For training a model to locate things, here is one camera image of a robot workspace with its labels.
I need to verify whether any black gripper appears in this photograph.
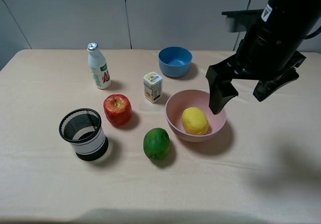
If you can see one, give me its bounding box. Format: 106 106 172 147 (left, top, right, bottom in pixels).
206 24 306 115

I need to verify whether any yellow lemon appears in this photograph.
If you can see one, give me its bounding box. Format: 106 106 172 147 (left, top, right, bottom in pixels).
182 107 209 135

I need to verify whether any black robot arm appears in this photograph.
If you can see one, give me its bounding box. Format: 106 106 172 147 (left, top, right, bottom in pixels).
206 0 320 115

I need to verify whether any pink plastic bowl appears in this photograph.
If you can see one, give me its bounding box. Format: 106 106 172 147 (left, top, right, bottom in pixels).
166 89 226 143

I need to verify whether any blue plastic bowl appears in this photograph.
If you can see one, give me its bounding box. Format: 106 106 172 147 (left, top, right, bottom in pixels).
158 46 193 77

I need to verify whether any beige tablecloth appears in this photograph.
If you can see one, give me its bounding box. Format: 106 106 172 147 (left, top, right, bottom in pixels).
1 50 320 223

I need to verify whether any small yellow-white carton box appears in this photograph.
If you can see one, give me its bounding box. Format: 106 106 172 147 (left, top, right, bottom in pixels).
143 72 163 103

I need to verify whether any green lime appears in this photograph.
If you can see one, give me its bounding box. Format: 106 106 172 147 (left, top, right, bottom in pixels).
143 128 171 160

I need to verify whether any red apple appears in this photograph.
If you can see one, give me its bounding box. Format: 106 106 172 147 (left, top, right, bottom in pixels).
103 94 132 127

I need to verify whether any white yogurt drink bottle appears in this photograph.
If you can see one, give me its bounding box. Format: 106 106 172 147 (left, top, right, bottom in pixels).
87 42 111 89

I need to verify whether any black mesh pen holder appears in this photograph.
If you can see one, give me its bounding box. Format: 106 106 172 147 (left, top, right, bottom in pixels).
59 108 109 161

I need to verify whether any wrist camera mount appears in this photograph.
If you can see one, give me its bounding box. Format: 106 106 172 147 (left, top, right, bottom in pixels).
222 9 263 33

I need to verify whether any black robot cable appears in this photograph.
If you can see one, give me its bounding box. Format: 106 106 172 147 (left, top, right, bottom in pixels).
305 25 321 40

